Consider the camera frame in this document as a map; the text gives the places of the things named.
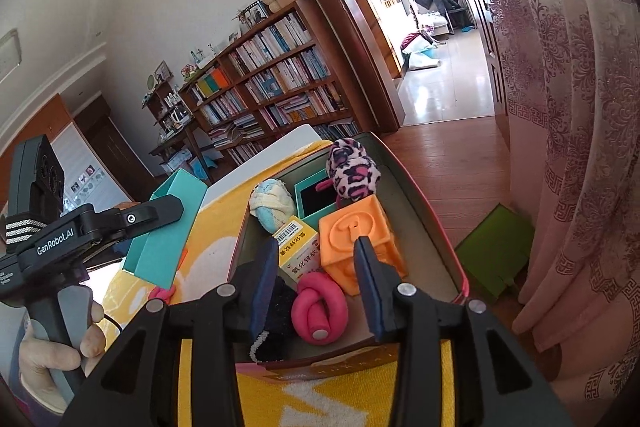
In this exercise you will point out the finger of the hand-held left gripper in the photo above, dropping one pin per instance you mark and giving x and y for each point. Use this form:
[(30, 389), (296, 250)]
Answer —
[(150, 216), (107, 252)]

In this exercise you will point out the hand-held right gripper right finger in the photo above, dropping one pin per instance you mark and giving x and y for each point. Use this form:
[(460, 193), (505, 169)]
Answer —
[(370, 287)]

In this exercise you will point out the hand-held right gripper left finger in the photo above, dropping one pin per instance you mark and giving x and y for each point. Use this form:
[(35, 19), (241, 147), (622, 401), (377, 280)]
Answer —
[(264, 287)]

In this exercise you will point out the black fuzzy sock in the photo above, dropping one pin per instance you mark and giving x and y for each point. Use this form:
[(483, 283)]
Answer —
[(280, 312)]

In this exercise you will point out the large teal box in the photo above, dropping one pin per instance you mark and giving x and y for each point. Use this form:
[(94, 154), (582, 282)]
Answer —
[(160, 247)]

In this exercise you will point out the yellow medicine box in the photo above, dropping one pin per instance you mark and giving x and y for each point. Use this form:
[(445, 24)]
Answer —
[(300, 257)]

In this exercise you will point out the light orange embossed toy cube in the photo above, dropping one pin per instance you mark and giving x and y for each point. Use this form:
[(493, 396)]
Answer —
[(340, 247)]

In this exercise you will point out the small red ball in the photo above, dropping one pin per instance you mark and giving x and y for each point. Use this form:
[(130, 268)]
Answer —
[(161, 294)]

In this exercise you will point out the red tin container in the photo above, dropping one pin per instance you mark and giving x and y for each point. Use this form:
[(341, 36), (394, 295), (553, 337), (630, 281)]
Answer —
[(430, 232)]

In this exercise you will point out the white and blue cloth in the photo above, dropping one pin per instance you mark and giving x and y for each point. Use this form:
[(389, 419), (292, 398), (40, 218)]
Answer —
[(272, 204)]

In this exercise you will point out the small teal box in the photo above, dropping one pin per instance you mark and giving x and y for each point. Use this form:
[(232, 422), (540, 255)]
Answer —
[(315, 221)]

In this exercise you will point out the leopard print plush ball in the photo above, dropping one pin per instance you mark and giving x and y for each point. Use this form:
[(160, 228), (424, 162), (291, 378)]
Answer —
[(352, 172)]

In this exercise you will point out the person's left hand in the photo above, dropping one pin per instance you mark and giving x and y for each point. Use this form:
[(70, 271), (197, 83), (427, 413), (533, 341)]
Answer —
[(45, 367)]

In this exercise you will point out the white storage box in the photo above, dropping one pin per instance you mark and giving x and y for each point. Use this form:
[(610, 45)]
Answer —
[(177, 161)]

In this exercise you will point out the dark wooden door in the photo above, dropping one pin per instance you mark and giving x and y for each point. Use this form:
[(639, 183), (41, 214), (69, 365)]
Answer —
[(120, 152)]

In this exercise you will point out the wooden desk with shelves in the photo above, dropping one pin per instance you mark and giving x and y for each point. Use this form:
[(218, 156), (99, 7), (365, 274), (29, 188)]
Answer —
[(175, 142)]

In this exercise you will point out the white and brown wardrobe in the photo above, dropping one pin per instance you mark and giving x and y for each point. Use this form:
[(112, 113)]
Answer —
[(90, 157)]

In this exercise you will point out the yellow and white towel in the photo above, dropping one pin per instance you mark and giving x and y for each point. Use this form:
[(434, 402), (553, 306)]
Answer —
[(320, 402)]

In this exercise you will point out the wooden bookshelf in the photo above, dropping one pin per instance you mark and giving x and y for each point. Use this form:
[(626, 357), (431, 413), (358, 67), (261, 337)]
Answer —
[(350, 99)]

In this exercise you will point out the square ceiling light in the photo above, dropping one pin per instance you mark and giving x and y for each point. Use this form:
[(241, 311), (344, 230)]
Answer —
[(10, 54)]

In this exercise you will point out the rows of shelved books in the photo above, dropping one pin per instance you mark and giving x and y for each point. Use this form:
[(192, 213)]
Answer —
[(280, 42)]

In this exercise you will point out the white and blue bag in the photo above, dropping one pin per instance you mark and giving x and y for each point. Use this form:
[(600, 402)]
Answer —
[(422, 59)]

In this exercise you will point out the pink patterned curtain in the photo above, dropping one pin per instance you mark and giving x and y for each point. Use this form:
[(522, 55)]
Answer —
[(570, 157)]

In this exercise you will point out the pink cloth bundle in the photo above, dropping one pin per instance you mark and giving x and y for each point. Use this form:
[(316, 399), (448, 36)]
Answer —
[(415, 42)]

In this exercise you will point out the small picture frame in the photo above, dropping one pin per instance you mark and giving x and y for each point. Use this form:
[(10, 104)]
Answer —
[(162, 70)]

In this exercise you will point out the film strip photo frame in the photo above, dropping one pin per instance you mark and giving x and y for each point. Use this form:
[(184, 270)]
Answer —
[(255, 13)]

